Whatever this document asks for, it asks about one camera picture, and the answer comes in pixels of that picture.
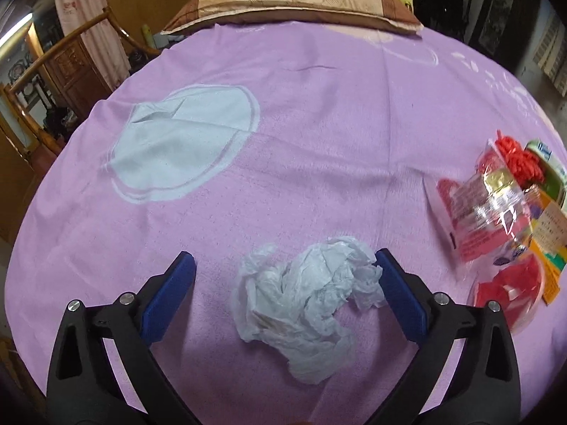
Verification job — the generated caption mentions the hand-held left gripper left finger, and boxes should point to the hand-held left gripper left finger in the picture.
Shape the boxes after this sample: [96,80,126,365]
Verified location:
[45,250,198,425]

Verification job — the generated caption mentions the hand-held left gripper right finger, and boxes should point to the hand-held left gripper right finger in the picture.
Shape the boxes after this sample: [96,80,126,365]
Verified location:
[374,248,521,425]

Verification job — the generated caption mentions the white tissue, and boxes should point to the white tissue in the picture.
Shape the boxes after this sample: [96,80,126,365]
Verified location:
[230,236,386,385]

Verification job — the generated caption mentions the clear pink printed wrapper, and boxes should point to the clear pink printed wrapper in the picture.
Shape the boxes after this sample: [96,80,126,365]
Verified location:
[423,166,534,266]

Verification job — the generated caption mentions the orange packet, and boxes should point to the orange packet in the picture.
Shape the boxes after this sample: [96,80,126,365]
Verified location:
[529,186,567,306]

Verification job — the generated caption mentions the green snack packet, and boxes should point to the green snack packet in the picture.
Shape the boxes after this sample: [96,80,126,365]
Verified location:
[525,139,567,206]

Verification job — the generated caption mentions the red jelly cup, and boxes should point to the red jelly cup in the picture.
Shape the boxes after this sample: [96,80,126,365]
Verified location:
[470,252,546,333]

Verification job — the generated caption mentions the purple printed tablecloth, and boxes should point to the purple printed tablecloth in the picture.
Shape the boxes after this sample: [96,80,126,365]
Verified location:
[9,18,567,425]

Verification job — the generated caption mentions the black bag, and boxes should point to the black bag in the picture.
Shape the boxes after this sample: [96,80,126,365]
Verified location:
[44,106,83,136]

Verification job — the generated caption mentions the wooden armchair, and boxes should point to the wooden armchair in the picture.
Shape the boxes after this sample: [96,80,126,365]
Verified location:
[0,11,162,160]

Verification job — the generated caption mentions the floral curtain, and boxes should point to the floral curtain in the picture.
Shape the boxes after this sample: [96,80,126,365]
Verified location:
[52,0,131,91]

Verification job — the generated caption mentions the checked curtain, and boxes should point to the checked curtain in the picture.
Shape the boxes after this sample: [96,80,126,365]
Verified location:
[534,9,567,85]

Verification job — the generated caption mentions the black hanging coat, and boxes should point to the black hanging coat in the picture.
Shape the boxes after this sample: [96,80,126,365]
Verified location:
[412,0,466,43]

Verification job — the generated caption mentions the dark tall cabinet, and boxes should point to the dark tall cabinet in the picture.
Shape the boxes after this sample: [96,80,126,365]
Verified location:
[470,0,541,60]

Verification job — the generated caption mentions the fluorescent tube lamp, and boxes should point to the fluorescent tube lamp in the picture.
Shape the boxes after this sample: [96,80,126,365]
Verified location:
[0,11,34,47]

